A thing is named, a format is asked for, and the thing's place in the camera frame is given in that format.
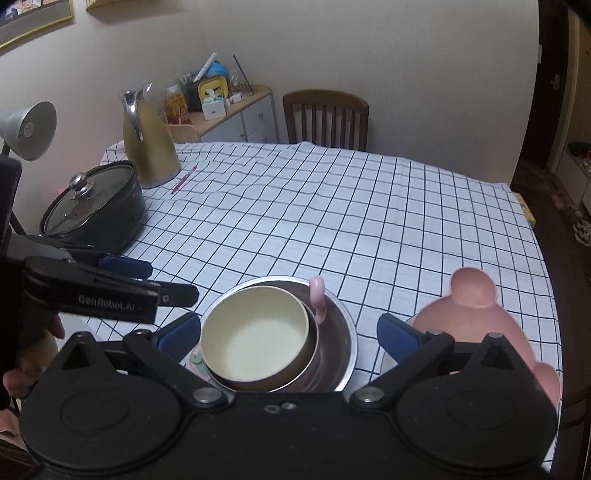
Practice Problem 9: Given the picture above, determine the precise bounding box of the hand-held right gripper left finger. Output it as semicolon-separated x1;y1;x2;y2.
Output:
45;313;230;409

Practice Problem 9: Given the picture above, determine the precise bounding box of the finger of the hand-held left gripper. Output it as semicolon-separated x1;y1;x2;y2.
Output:
158;283;200;308
60;248;154;281

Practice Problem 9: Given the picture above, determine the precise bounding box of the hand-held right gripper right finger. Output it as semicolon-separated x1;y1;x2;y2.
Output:
349;314;533;409

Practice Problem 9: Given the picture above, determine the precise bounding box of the large white plate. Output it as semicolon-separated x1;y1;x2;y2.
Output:
381;314;419;377

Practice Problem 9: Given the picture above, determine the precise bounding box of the large steel bowl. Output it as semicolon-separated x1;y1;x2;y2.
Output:
203;276;358;393

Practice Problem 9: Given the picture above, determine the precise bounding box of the pink bear-shaped plate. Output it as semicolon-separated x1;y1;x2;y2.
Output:
411;267;561;407

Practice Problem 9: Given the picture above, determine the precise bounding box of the cream bowl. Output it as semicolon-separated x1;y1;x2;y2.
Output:
201;285;310;389

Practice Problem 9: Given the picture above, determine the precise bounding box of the pink bowl with steel liner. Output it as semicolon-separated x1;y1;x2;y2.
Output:
187;276;326;394

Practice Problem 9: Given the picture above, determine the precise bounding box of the person's left hand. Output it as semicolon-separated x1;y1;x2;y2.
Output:
2;314;66;398

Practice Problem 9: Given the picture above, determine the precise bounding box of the black cooking pot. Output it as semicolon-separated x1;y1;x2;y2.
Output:
39;160;147;254

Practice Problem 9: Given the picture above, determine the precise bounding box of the glass pot lid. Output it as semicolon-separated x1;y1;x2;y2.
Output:
41;161;136;236

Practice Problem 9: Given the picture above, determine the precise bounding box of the red pen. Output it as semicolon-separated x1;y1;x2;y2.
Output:
172;166;198;193

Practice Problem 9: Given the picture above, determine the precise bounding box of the gold thermos jug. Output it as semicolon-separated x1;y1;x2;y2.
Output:
121;83;182;188

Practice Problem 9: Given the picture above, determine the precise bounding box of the black white checkered tablecloth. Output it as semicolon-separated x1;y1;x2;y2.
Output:
99;141;564;467

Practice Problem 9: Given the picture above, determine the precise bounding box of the light wooden chair back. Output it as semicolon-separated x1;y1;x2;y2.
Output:
168;122;201;144

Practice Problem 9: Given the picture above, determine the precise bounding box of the grey desk lamp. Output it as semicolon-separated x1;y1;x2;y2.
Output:
0;102;57;162

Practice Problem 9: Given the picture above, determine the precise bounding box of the white tissue box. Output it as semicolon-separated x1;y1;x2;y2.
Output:
203;90;228;121

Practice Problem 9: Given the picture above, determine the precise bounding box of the dark pen holder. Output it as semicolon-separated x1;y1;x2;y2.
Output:
180;78;204;112

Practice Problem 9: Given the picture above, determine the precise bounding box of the wooden cabinet with grey drawers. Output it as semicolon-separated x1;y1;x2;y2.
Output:
191;84;278;144

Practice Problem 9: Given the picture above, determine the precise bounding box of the yellow black box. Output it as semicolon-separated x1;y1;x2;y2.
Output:
198;76;232;104

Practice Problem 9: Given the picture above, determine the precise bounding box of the pile of shoes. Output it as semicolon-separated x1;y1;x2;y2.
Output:
551;189;591;241

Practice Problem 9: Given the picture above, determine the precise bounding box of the white marker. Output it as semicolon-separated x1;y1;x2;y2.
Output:
193;52;218;84

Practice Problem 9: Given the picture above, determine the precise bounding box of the clear glass cup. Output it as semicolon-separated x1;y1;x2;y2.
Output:
228;69;252;95

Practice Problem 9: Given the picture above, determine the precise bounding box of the thin black stick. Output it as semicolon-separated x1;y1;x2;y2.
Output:
233;54;254;93

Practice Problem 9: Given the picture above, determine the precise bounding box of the dark wooden chair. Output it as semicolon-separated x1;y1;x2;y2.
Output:
283;90;370;151

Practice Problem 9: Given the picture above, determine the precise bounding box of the dark wooden door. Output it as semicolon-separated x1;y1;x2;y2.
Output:
538;9;579;155

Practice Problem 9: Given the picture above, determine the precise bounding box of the gold framed wall poster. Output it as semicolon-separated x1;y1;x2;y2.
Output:
0;0;75;51

